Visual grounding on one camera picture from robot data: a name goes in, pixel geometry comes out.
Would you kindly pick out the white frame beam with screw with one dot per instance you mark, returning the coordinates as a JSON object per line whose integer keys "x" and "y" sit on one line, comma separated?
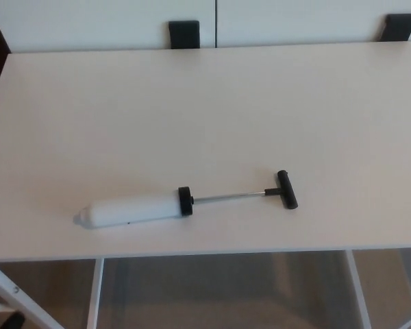
{"x": 7, "y": 291}

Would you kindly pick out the white cabinet row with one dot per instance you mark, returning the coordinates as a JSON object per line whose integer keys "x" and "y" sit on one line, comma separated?
{"x": 89, "y": 20}

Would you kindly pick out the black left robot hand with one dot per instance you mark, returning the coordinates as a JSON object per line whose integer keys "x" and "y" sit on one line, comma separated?
{"x": 10, "y": 320}

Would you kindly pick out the black chair back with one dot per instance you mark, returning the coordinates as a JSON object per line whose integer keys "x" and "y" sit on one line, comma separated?
{"x": 398, "y": 28}

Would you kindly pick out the white desk trestle leg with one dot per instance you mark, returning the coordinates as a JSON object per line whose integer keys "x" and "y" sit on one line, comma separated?
{"x": 358, "y": 291}
{"x": 95, "y": 294}

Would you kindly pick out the left black wall bracket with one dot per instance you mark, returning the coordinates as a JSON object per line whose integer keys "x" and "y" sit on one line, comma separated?
{"x": 184, "y": 34}

